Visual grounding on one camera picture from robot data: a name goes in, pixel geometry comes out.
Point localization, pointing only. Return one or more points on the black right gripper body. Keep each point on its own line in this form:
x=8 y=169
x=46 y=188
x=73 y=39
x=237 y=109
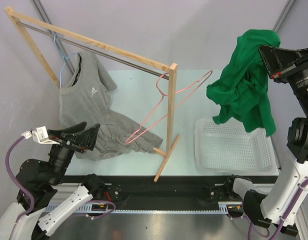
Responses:
x=305 y=64

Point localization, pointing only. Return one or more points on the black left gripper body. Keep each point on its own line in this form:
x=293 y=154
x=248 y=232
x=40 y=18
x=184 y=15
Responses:
x=64 y=138

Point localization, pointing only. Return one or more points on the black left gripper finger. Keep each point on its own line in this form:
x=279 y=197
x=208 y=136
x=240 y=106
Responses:
x=69 y=130
x=87 y=137

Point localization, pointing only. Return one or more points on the grey adidas t shirt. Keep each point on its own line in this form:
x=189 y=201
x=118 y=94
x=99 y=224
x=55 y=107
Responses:
x=87 y=98

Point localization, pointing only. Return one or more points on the green t shirt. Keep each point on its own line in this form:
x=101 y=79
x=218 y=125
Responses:
x=242 y=88

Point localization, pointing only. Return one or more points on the blue wire hanger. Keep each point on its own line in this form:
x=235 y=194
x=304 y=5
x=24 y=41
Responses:
x=65 y=57

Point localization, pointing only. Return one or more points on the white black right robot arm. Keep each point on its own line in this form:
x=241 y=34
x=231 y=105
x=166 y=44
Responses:
x=279 y=207

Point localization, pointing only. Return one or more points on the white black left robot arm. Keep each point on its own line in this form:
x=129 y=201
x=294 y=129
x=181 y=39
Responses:
x=36 y=181

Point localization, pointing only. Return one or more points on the white perforated plastic basket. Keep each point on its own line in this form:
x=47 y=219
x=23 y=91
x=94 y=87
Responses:
x=228 y=148

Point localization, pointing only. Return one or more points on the steel hanging rod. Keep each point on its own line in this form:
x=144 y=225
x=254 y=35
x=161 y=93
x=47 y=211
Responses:
x=89 y=49

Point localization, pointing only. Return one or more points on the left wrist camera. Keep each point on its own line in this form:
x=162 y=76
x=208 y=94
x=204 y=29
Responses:
x=40 y=136

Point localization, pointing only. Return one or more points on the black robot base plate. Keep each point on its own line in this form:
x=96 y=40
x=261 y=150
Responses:
x=171 y=192

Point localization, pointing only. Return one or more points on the wooden clothes rack frame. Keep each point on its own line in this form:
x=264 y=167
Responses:
x=134 y=60

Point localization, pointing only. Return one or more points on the white slotted cable duct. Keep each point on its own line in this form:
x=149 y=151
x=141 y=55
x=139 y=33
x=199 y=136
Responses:
x=214 y=208

